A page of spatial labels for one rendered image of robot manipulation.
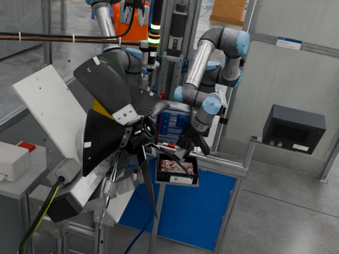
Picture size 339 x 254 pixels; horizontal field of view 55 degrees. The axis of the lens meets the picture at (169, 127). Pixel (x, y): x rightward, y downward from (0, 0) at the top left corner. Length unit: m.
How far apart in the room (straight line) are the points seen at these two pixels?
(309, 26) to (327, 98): 0.69
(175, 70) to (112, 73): 0.92
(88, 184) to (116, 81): 0.43
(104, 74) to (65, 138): 0.30
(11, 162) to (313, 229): 2.40
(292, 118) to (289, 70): 1.50
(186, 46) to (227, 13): 8.39
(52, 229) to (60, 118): 0.54
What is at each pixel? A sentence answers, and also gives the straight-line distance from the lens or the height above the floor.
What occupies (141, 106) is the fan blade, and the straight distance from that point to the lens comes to 1.51.
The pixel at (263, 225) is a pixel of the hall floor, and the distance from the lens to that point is 2.89.
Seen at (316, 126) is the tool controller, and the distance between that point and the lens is 1.71.
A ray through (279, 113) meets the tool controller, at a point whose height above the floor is 1.24.
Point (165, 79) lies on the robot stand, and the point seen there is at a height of 1.08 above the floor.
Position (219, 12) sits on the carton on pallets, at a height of 0.24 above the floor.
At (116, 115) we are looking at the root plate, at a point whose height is 1.25.
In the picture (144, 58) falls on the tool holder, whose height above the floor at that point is 1.49.
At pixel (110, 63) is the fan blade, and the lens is 1.35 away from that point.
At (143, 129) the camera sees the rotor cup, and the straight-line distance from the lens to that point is 1.28.
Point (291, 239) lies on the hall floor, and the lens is 2.89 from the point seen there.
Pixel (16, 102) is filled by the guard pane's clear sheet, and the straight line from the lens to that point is 1.87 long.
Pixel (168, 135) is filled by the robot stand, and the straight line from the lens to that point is 2.27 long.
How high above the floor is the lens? 1.89
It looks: 30 degrees down
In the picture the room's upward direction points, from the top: 10 degrees clockwise
